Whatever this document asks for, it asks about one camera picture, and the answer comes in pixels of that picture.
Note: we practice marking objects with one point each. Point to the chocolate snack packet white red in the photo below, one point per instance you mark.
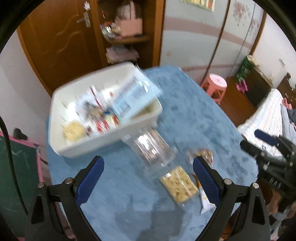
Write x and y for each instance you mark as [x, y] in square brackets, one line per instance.
[91, 106]

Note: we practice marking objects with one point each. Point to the dark bedside cabinet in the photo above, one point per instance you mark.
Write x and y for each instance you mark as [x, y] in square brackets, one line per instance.
[242, 100]

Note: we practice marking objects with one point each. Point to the pink plastic stool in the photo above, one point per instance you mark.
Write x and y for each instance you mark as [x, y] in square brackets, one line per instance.
[215, 86]

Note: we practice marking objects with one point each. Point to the wooden corner shelf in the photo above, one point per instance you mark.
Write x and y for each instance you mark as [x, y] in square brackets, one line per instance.
[148, 45]

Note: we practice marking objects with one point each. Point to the brown wooden door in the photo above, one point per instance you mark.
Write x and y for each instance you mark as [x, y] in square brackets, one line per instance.
[62, 41]

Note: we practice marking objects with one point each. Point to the green chalkboard pink frame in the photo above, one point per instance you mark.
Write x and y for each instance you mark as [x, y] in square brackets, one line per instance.
[26, 159]

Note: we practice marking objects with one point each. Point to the pink basket on shelf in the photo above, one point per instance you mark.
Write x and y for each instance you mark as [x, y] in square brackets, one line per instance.
[128, 19]

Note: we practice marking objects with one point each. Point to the large clear bread bag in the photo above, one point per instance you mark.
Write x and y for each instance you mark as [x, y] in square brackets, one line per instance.
[134, 95]

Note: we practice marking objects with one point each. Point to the orange oats bar packet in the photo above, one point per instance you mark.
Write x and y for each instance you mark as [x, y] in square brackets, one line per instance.
[206, 204]

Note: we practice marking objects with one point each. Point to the blue fuzzy table cover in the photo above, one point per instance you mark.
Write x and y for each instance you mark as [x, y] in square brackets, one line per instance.
[126, 203]

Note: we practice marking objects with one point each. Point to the colourful wall poster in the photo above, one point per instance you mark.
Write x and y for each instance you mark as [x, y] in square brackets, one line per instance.
[205, 4]

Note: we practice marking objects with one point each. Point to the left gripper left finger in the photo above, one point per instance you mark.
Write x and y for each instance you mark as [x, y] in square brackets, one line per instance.
[43, 221]

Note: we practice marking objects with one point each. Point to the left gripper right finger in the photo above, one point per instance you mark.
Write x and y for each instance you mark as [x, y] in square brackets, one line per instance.
[252, 221]

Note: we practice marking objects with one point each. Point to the white patterned bed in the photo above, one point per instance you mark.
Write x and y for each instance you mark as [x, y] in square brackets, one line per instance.
[272, 118]

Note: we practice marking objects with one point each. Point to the clear brown cookie bag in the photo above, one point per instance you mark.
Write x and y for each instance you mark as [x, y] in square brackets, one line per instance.
[151, 147]

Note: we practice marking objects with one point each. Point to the grey sliding wardrobe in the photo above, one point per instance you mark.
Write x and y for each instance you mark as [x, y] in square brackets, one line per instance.
[200, 41]

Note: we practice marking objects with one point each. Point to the clear bag pale crackers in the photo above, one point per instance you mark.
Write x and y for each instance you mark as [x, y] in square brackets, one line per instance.
[179, 185]

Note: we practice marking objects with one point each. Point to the red round snack packet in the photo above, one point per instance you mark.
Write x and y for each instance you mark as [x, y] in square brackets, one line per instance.
[102, 126]

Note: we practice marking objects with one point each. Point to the white plastic storage bin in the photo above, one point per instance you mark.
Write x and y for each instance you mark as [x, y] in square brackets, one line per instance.
[66, 134]

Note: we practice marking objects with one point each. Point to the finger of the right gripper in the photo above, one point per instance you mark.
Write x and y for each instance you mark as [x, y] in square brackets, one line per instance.
[271, 140]

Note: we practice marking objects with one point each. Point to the small nut snack packet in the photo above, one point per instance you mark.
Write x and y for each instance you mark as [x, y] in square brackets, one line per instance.
[206, 154]

